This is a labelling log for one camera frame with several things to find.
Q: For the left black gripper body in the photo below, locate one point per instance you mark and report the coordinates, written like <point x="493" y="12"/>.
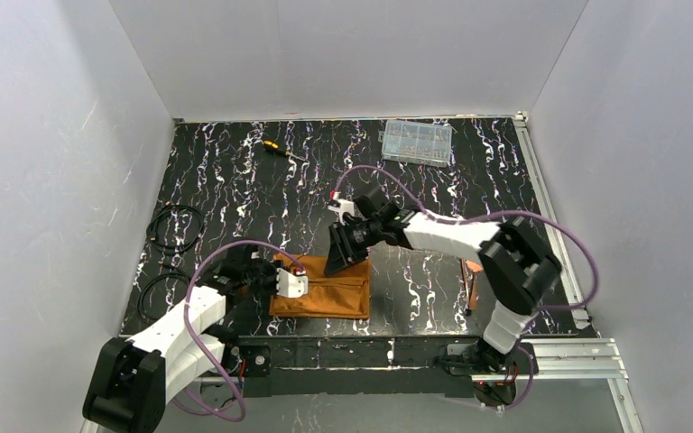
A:
<point x="265" y="277"/>

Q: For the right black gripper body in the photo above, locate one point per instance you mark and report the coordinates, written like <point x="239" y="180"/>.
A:
<point x="355" y="237"/>

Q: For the orange cloth napkin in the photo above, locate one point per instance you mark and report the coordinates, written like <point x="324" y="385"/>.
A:
<point x="345" y="295"/>

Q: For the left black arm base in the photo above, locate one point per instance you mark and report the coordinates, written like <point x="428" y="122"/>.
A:
<point x="246" y="359"/>

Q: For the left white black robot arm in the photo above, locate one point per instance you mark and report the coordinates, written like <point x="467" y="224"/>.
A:
<point x="136" y="377"/>

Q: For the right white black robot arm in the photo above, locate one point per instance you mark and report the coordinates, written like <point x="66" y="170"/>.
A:
<point x="518" y="265"/>

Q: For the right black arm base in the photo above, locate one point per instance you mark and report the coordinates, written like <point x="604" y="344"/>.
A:
<point x="475" y="358"/>

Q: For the copper fork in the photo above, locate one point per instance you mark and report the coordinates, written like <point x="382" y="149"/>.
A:
<point x="466" y="275"/>

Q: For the clear plastic parts box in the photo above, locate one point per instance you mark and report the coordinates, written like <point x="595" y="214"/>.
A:
<point x="416" y="143"/>

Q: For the orange black screwdriver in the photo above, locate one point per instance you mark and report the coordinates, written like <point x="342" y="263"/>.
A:
<point x="277" y="149"/>

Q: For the copper cake server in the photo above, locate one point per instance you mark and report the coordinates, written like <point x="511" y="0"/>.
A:
<point x="475" y="269"/>

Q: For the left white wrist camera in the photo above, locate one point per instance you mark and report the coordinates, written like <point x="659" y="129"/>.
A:
<point x="291" y="282"/>

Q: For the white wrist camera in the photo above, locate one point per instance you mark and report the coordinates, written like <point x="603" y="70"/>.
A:
<point x="343" y="208"/>
<point x="291" y="282"/>

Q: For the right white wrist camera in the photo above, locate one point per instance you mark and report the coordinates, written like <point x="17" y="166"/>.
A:
<point x="343" y="208"/>

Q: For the aluminium frame rail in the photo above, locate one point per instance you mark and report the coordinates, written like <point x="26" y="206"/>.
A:
<point x="409" y="364"/>

